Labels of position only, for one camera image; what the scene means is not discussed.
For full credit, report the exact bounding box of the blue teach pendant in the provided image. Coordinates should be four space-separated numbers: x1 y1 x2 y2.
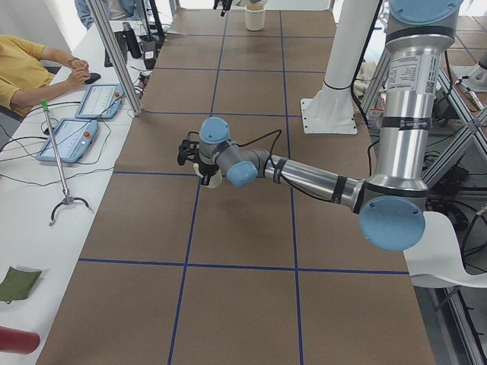
75 84 125 119
53 118 99 163

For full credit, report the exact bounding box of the white mug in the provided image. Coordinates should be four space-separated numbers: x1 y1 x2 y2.
193 163 222 189

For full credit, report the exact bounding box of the near blue teach pendant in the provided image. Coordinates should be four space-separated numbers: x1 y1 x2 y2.
53 118 99 163

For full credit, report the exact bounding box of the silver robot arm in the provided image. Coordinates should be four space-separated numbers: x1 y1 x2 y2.
177 1 460 251

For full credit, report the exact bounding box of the white camera pedestal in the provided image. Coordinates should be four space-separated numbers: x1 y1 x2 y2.
301 0 381 135

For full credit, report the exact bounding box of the black computer mouse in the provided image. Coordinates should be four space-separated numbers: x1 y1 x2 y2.
84 72 101 84

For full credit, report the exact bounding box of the aluminium frame post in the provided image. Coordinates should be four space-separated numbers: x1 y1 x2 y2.
87 0 142 116

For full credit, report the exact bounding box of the white curved chair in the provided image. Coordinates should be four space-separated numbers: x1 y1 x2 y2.
403 211 486 289

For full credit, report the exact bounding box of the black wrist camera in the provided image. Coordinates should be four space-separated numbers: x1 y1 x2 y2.
177 131 200 166

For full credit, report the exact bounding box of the green handled reach grabber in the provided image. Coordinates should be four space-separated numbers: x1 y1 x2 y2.
41 99 93 227

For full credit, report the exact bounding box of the black water bottle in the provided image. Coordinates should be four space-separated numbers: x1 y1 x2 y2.
122 21 142 59

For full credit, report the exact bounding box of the far blue teach pendant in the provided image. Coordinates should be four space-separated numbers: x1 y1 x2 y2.
75 84 125 119

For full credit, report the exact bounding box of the black braided right cable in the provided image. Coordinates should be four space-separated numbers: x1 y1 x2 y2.
228 129 343 202

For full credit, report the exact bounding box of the green bean bag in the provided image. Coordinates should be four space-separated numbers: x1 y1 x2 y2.
1 267 42 304

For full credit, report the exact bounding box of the person in yellow shirt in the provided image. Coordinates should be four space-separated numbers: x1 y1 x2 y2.
1 34 91 116

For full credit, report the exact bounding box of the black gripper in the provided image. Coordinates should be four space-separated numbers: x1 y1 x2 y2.
198 162 218 183

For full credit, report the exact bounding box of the cream plastic bin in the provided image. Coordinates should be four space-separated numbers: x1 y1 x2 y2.
244 2 265 31

